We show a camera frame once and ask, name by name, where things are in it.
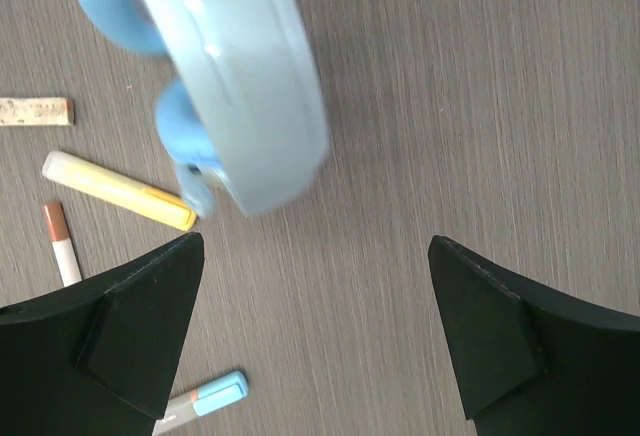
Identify white brown-capped pen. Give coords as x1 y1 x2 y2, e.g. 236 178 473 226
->
44 202 82 287

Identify yellow highlighter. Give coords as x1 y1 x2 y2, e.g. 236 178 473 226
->
42 151 197 231

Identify light blue headphones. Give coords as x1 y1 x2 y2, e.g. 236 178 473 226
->
78 0 330 217

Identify blue capped highlighter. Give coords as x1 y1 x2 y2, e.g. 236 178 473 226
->
152 371 249 435

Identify beige speckled eraser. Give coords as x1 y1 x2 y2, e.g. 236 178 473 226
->
0 97 74 127

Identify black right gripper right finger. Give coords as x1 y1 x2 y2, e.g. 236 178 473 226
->
428 236 639 435

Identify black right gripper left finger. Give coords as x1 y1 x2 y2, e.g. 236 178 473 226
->
1 232 205 435

